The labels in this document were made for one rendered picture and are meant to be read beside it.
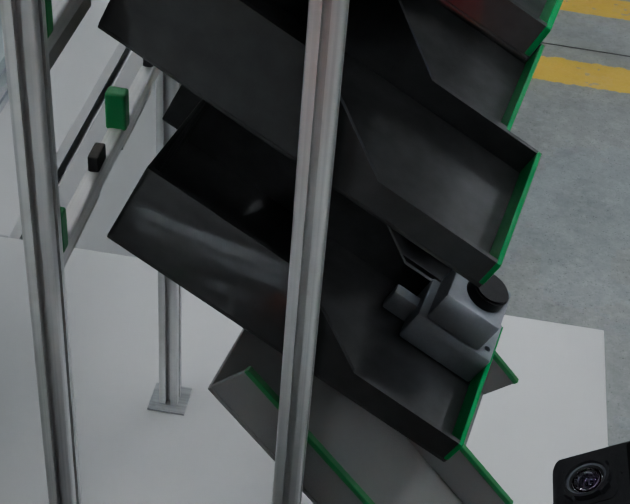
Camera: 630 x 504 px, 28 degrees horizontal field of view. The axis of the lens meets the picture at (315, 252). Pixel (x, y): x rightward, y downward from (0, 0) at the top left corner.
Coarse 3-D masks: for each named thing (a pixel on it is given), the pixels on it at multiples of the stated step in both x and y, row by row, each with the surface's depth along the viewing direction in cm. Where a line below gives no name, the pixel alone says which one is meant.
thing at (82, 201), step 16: (64, 0) 76; (80, 0) 78; (64, 16) 75; (48, 48) 73; (144, 80) 99; (144, 96) 99; (112, 128) 94; (128, 128) 95; (112, 144) 92; (112, 160) 92; (96, 176) 89; (80, 192) 87; (96, 192) 89; (80, 208) 86; (80, 224) 86; (64, 256) 83
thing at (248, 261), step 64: (192, 128) 91; (192, 192) 91; (256, 192) 94; (192, 256) 83; (256, 256) 81; (384, 256) 94; (256, 320) 85; (320, 320) 83; (384, 320) 92; (384, 384) 88; (448, 384) 92; (448, 448) 86
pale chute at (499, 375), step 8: (496, 352) 117; (496, 360) 117; (496, 368) 118; (504, 368) 117; (488, 376) 119; (496, 376) 118; (504, 376) 118; (512, 376) 118; (488, 384) 119; (496, 384) 119; (504, 384) 118; (488, 392) 120; (480, 400) 120; (472, 424) 117
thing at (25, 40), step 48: (0, 0) 68; (336, 0) 65; (336, 48) 67; (48, 96) 73; (336, 96) 69; (48, 144) 75; (48, 192) 76; (48, 240) 79; (48, 288) 81; (288, 288) 78; (48, 336) 85; (288, 336) 80; (48, 384) 88; (288, 384) 83; (48, 432) 90; (288, 432) 87; (48, 480) 93; (288, 480) 90
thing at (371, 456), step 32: (256, 352) 96; (224, 384) 90; (256, 384) 89; (320, 384) 100; (256, 416) 91; (320, 416) 99; (352, 416) 102; (320, 448) 91; (352, 448) 100; (384, 448) 103; (416, 448) 106; (320, 480) 93; (352, 480) 92; (384, 480) 101; (416, 480) 105; (448, 480) 107; (480, 480) 106
